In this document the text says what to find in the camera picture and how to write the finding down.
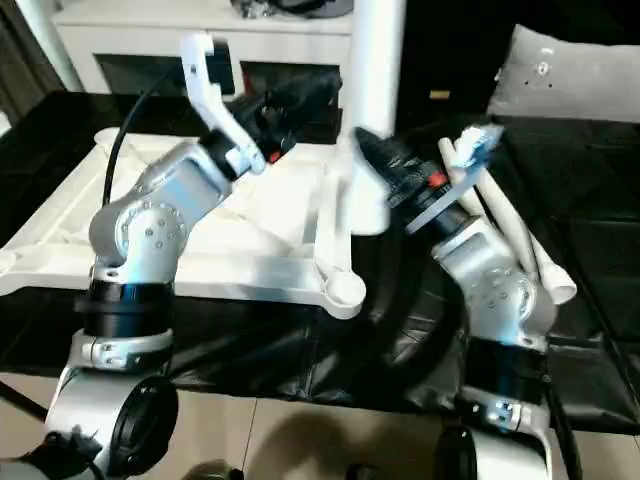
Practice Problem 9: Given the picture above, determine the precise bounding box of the grey round appliance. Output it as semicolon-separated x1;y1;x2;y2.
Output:
235;0;356;19

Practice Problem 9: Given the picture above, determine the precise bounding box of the white plastic table top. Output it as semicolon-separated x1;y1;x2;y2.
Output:
0;125;369;321

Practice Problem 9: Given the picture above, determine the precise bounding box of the white plastic table leg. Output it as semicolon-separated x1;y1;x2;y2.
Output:
338;0;409;238
470;170;578;303
440;137;541;286

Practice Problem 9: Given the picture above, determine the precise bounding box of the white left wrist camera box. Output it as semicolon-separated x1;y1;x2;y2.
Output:
180;33;267;177

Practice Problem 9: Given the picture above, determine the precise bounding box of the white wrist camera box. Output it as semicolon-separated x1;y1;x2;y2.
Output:
180;33;267;177
405;123;507;237

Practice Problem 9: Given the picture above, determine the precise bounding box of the dark grey curtain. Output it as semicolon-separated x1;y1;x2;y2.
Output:
0;0;61;113

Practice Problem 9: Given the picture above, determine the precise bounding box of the grey cushion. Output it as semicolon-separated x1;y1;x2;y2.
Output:
488;25;640;126

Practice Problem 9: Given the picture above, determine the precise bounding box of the black work mat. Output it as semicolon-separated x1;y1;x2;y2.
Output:
0;90;640;436

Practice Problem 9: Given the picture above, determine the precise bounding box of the white glass-door sideboard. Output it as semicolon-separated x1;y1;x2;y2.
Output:
55;0;356;97

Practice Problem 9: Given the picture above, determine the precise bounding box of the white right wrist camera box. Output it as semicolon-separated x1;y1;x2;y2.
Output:
405;123;507;237

